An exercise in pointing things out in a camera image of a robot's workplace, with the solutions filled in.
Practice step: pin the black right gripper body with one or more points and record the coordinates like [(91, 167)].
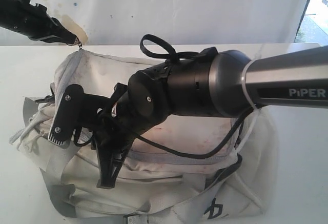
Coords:
[(120, 120)]

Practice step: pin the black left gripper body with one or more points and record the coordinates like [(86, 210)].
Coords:
[(26, 19)]

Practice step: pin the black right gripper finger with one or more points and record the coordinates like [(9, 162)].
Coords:
[(110, 163)]

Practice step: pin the white backpack with grey straps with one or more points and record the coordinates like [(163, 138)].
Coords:
[(153, 186)]

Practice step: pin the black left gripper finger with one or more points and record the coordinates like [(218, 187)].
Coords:
[(55, 32)]

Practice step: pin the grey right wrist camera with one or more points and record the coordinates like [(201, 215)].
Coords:
[(75, 110)]

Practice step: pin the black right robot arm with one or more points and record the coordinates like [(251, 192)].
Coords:
[(206, 84)]

